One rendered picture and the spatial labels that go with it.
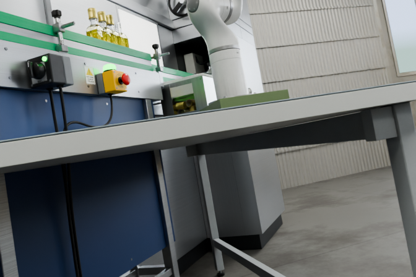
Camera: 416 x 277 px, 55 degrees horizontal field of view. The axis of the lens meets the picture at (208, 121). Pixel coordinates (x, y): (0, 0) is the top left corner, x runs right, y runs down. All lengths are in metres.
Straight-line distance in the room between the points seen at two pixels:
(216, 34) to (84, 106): 0.52
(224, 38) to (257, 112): 0.85
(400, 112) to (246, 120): 0.33
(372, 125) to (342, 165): 4.74
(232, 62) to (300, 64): 3.97
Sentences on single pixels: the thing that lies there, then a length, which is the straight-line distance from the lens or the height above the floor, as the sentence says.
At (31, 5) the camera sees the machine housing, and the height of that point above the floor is 1.35.
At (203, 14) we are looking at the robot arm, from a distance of 1.45.
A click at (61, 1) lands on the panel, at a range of 1.83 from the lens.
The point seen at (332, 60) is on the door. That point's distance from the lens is 5.64.
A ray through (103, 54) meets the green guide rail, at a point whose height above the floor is 1.08.
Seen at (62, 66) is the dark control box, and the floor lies 0.97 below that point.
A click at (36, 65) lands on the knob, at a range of 1.11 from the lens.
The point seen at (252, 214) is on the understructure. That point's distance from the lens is 2.55.
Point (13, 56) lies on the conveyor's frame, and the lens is 1.15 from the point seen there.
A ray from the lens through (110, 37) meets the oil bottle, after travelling 1.75.
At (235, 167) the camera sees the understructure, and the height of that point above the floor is 0.53.
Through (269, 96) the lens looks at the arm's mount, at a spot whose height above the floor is 0.82.
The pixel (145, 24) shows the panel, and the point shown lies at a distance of 2.39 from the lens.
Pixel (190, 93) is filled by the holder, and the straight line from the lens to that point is 1.74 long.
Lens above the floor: 0.70
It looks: 3 degrees up
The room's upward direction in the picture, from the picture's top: 10 degrees counter-clockwise
